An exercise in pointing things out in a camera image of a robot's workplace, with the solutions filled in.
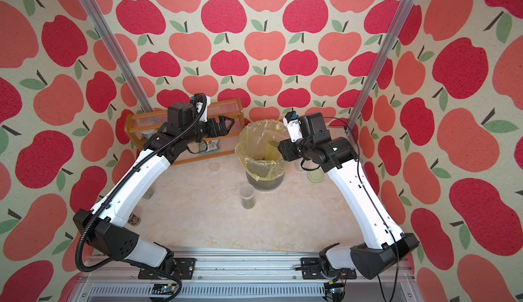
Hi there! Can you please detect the short clear jar with beans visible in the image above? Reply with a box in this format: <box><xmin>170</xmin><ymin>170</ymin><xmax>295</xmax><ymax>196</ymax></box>
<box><xmin>240</xmin><ymin>185</ymin><xmax>256</xmax><ymax>209</ymax></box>

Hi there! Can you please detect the aluminium frame post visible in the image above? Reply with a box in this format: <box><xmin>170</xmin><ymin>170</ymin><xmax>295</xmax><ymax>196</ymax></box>
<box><xmin>79</xmin><ymin>0</ymin><xmax>154</xmax><ymax>113</ymax></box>
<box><xmin>345</xmin><ymin>0</ymin><xmax>417</xmax><ymax>135</ymax></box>

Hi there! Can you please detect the small circuit board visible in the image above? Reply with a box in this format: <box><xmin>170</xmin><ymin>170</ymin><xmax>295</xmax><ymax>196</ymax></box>
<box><xmin>151</xmin><ymin>284</ymin><xmax>178</xmax><ymax>295</ymax></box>

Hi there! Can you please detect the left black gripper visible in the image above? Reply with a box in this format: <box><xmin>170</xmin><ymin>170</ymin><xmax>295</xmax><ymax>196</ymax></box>
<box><xmin>183</xmin><ymin>114</ymin><xmax>236</xmax><ymax>145</ymax></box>

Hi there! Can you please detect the orange wooden shelf rack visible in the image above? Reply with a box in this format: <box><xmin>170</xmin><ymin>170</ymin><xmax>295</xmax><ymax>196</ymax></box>
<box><xmin>123</xmin><ymin>98</ymin><xmax>245</xmax><ymax>164</ymax></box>

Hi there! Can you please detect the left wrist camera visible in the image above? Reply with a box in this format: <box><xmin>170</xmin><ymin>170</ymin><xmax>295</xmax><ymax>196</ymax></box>
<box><xmin>191</xmin><ymin>93</ymin><xmax>211</xmax><ymax>122</ymax></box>

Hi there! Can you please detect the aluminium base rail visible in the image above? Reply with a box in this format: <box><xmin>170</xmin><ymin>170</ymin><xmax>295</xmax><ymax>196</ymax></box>
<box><xmin>66</xmin><ymin>248</ymin><xmax>423</xmax><ymax>301</ymax></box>

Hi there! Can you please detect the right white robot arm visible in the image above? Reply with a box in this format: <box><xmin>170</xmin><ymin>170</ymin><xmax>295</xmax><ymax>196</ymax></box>
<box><xmin>278</xmin><ymin>111</ymin><xmax>419</xmax><ymax>279</ymax></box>

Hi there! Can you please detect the right aluminium frame post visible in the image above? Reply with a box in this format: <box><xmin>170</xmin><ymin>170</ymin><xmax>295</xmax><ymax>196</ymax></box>
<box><xmin>345</xmin><ymin>0</ymin><xmax>417</xmax><ymax>135</ymax></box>

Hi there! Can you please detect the left aluminium frame post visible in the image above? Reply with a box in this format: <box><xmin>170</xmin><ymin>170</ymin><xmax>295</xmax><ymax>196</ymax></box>
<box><xmin>79</xmin><ymin>0</ymin><xmax>154</xmax><ymax>113</ymax></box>

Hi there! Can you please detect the glass jar with mung beans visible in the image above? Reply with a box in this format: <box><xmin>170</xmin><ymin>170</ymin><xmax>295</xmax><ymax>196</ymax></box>
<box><xmin>294</xmin><ymin>159</ymin><xmax>305</xmax><ymax>173</ymax></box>

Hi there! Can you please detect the tall clear jar with beans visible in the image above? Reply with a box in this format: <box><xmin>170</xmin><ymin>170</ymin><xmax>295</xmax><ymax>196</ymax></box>
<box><xmin>262</xmin><ymin>130</ymin><xmax>287</xmax><ymax>148</ymax></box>

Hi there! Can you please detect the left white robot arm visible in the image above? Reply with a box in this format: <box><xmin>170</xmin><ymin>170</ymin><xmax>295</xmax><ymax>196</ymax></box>
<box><xmin>74</xmin><ymin>93</ymin><xmax>235</xmax><ymax>279</ymax></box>

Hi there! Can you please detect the grey bin with yellow bag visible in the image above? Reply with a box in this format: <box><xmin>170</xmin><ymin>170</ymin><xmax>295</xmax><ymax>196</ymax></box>
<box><xmin>235</xmin><ymin>119</ymin><xmax>289</xmax><ymax>192</ymax></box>

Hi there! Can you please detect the green jar lid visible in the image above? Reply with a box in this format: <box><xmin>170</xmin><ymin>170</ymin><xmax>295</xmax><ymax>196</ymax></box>
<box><xmin>307</xmin><ymin>168</ymin><xmax>324</xmax><ymax>183</ymax></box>

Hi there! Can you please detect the green packet on shelf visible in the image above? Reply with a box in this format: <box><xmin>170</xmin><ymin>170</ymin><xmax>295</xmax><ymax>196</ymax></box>
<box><xmin>198</xmin><ymin>139</ymin><xmax>220</xmax><ymax>153</ymax></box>

